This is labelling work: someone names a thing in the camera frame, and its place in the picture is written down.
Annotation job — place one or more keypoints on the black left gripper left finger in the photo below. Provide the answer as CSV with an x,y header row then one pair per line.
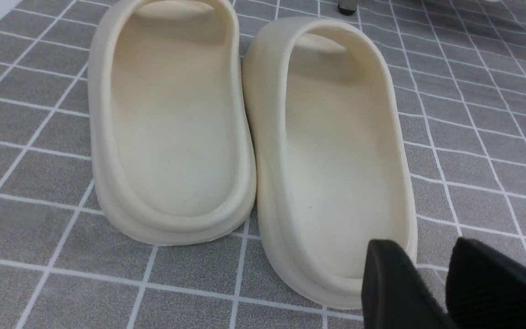
x,y
393,295

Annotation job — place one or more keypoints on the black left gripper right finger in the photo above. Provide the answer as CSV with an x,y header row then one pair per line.
x,y
485,289

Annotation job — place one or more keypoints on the right cream foam slipper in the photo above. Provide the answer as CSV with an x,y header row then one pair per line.
x,y
332,172

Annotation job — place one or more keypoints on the cream foam slipper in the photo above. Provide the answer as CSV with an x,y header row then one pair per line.
x,y
332,172
172,157

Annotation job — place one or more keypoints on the grey checkered tablecloth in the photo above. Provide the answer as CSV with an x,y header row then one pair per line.
x,y
459,70

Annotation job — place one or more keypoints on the left cream foam slipper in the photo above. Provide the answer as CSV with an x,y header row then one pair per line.
x,y
172,157

